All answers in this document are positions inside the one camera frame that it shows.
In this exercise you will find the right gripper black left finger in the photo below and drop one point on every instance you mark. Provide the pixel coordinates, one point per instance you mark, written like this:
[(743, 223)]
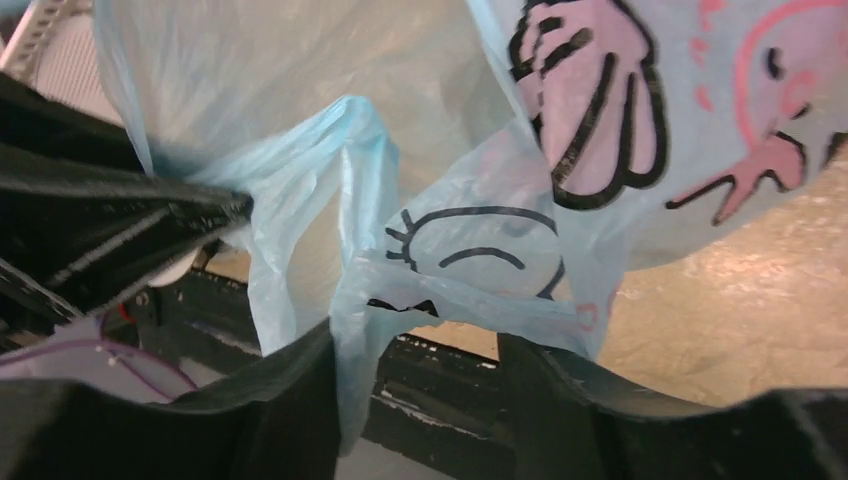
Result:
[(274, 419)]

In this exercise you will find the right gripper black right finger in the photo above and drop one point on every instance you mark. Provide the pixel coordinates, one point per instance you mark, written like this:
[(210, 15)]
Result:
[(573, 419)]

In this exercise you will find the white perforated plastic basket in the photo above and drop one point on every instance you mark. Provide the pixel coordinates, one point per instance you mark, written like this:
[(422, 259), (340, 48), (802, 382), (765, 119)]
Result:
[(52, 50)]

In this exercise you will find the light blue plastic bag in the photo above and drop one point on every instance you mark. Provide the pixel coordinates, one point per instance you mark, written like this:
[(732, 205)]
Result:
[(623, 179)]

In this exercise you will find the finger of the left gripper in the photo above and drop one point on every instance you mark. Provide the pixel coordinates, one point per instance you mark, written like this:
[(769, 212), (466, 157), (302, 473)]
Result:
[(82, 226)]

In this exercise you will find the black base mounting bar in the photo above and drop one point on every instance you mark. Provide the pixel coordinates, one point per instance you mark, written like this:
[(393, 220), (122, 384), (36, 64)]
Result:
[(434, 404)]

